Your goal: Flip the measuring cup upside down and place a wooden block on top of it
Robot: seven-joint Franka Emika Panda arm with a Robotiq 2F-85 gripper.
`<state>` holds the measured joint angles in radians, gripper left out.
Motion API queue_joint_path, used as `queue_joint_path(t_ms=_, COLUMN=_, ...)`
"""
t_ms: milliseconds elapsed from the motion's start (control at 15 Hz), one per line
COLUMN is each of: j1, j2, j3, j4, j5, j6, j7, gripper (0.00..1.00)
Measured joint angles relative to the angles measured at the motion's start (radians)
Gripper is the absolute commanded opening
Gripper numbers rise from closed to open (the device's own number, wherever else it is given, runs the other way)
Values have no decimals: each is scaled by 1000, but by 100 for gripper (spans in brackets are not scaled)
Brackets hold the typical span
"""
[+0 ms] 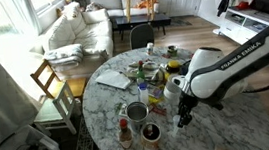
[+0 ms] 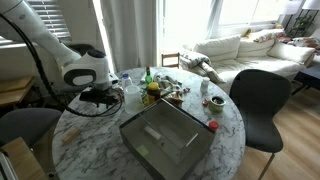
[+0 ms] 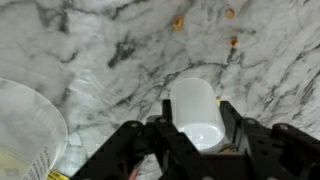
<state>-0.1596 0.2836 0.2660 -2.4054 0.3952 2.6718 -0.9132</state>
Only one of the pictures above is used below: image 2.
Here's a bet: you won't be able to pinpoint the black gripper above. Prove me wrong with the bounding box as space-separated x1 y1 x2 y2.
79 89 119 109

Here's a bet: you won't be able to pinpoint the light wooden block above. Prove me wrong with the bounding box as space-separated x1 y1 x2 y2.
61 128 81 145

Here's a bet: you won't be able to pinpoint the white bottle blue cap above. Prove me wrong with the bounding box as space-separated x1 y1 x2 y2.
120 73 133 90

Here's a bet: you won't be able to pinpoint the yellow lid jar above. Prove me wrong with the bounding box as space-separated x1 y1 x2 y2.
146 81 162 103

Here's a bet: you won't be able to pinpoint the green bottle red cap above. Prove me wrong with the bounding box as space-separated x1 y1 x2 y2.
144 65 153 85

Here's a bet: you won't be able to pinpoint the white paper roll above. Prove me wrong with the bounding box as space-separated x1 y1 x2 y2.
143 125 162 141

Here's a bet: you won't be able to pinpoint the dark grey office chair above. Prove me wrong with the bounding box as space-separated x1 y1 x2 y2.
64 43 98 58

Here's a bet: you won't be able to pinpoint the crumpled cloth on plate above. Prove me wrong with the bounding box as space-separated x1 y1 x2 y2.
153 73 184 98

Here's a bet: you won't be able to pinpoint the brown snack packet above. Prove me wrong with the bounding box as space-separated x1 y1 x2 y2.
166 91 184 104

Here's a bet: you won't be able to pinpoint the dark open cardboard box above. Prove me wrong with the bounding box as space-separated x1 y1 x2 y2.
119 98 217 180

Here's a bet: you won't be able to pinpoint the white curtain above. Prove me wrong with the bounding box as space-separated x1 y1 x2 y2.
99 0 159 69

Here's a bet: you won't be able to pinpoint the grey padded office chair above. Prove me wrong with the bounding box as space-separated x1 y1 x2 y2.
0 107 63 148

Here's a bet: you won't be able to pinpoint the wooden chair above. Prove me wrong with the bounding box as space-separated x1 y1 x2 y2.
161 52 181 69

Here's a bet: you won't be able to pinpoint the wooden desk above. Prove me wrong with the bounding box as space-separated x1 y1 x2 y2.
0 75 36 108

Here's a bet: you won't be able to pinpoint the light wooden board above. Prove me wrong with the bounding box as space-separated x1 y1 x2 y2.
0 136 49 180

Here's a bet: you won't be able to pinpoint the white window blinds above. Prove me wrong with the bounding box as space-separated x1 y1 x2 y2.
0 0 73 46

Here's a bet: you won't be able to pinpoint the small white pill bottle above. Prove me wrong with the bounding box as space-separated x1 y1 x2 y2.
200 76 211 94

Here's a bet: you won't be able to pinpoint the folded grey blanket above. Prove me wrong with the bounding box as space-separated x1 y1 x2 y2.
179 49 226 84

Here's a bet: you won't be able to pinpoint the red round lid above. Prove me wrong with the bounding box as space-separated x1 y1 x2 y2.
208 120 220 132

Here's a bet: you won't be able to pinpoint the dark shell dining chair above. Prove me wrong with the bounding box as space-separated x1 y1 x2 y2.
229 68 293 180

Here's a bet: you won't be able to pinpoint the white sofa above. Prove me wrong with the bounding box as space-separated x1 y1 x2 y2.
183 28 317 96

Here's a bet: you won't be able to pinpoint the floral cushion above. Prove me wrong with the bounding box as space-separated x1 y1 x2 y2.
253 28 287 44

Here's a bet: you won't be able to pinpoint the black coffee table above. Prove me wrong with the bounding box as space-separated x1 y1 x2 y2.
293 64 320 96

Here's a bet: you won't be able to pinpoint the patterned throw blanket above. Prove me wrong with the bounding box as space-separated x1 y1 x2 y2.
288 35 320 51

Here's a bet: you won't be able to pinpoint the black plant stand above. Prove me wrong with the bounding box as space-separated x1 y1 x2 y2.
286 9 316 38

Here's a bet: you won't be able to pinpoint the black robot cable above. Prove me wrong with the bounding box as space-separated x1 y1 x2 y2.
0 13 123 118

